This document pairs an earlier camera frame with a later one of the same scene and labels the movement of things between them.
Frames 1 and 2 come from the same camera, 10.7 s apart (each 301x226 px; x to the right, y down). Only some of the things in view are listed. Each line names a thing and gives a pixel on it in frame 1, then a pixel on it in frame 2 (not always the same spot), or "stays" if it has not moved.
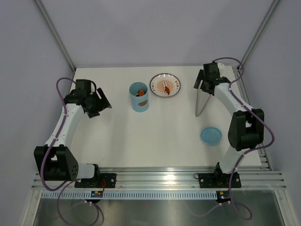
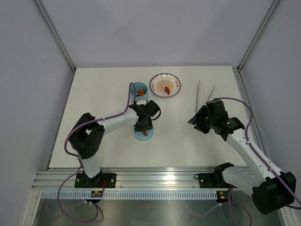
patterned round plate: x=158 y=83 stays
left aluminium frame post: x=42 y=10 stays
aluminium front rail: x=174 y=178 stays
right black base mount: x=218 y=180 stays
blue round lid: x=210 y=135 to x=139 y=135
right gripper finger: x=208 y=87 to x=204 y=126
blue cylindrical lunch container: x=139 y=104 stays
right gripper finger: x=200 y=77 to x=204 y=119
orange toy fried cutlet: x=141 y=92 stays
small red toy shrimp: x=167 y=90 stays
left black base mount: x=110 y=180 stays
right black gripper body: x=204 y=79 to x=215 y=120
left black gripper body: x=95 y=100 to x=146 y=126
